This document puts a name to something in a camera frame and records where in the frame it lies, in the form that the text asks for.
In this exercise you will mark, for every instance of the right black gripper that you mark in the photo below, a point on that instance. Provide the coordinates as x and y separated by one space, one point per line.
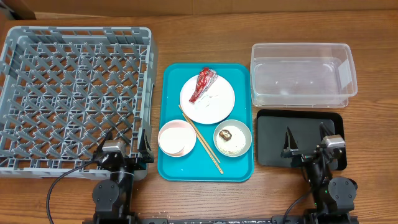
306 154

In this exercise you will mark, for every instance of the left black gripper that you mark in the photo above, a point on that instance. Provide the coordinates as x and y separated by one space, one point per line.
146 155

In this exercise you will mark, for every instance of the pink shallow bowl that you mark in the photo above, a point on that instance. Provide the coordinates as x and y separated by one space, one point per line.
177 138

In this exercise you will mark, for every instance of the wooden chopstick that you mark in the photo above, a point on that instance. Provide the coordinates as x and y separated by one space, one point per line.
215 163
201 138

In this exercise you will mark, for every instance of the grey bowl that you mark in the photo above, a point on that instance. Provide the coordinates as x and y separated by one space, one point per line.
242 127

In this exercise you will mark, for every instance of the brown food chunk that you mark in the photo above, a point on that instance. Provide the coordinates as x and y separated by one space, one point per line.
225 135

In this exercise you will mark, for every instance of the white round plate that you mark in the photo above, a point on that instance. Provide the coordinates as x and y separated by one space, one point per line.
218 110

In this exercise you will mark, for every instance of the red foil snack wrapper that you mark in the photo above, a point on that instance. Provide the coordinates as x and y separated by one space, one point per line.
205 79

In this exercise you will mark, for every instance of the white rice pile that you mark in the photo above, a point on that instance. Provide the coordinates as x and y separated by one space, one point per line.
235 145

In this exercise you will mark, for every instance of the white paper napkin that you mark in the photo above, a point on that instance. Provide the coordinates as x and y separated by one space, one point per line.
205 100

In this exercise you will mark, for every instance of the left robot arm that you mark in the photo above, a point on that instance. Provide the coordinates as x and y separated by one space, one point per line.
112 197

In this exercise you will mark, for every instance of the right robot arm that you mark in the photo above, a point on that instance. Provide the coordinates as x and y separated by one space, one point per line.
333 196

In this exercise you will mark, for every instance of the black food waste tray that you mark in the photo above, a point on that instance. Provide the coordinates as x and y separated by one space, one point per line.
304 125

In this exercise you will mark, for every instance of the clear plastic waste bin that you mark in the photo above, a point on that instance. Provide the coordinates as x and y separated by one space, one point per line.
302 75

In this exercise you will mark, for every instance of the grey plastic dishwasher rack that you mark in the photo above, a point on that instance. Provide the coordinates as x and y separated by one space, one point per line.
64 88

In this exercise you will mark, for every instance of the teal plastic serving tray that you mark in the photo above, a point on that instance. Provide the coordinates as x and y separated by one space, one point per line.
197 164

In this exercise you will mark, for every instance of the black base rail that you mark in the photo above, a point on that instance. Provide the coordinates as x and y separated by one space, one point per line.
273 220

